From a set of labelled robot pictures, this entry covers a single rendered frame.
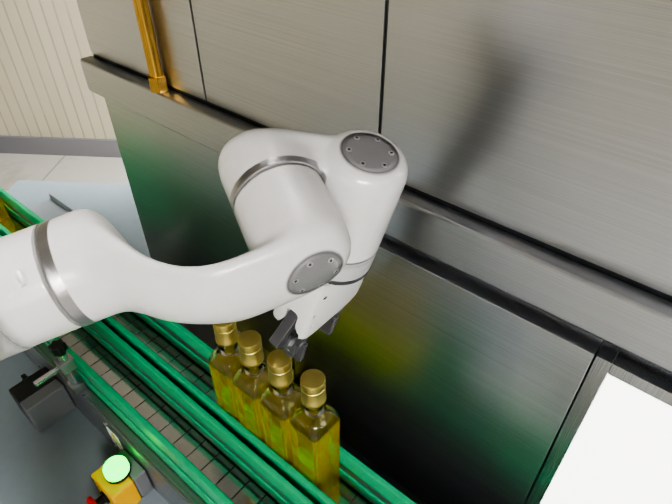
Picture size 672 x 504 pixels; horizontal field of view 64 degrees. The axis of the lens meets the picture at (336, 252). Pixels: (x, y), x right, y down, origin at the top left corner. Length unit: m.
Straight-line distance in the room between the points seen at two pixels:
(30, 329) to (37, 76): 3.35
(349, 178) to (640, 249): 0.28
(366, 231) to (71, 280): 0.23
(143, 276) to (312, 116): 0.38
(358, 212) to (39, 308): 0.24
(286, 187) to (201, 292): 0.10
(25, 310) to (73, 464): 0.84
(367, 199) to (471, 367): 0.34
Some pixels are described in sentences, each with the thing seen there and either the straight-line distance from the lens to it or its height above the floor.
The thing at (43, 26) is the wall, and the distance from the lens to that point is 3.59.
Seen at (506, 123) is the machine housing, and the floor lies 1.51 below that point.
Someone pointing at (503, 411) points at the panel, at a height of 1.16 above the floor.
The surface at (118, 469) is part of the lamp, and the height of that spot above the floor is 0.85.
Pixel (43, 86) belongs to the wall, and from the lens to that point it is 3.76.
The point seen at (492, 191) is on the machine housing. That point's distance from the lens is 0.59.
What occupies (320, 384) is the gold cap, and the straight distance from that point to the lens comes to 0.73.
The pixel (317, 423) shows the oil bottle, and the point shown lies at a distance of 0.78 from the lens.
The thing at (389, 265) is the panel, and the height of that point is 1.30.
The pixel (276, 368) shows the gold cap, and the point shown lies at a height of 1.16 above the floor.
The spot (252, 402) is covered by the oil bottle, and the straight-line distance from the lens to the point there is 0.85.
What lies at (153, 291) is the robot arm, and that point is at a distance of 0.39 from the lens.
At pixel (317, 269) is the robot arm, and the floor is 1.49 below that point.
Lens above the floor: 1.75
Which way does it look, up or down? 40 degrees down
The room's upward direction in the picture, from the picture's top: straight up
